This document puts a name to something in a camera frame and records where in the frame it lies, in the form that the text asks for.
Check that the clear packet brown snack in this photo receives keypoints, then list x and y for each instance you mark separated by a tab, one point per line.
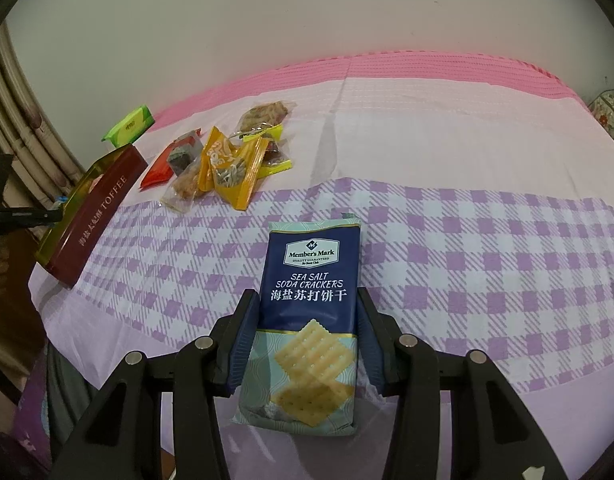
184	187
264	114

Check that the floral fabric bag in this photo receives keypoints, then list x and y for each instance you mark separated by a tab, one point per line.
612	115

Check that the person's purple patterned clothing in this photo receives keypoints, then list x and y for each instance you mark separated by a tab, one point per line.
34	420

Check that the green tissue pack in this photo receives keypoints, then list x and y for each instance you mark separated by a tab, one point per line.
129	125

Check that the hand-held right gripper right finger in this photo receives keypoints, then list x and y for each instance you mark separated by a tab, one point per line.
369	350

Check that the yellow snack packet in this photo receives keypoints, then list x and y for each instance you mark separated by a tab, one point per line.
214	155
239	180

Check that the clear packet dark snack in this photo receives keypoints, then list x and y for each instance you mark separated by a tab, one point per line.
183	157

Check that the blue cracker packet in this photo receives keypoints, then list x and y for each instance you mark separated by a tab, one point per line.
307	270

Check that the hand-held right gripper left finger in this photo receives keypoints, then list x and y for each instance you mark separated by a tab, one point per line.
242	350

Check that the clear packet red-brown snack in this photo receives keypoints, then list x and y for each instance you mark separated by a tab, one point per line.
277	157

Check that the red snack packet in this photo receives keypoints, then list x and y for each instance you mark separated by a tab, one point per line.
157	172

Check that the yellow-edged clear snack packet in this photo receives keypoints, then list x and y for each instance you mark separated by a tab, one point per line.
257	132

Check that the gold and red tin box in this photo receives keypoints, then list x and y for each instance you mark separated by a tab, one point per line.
94	210

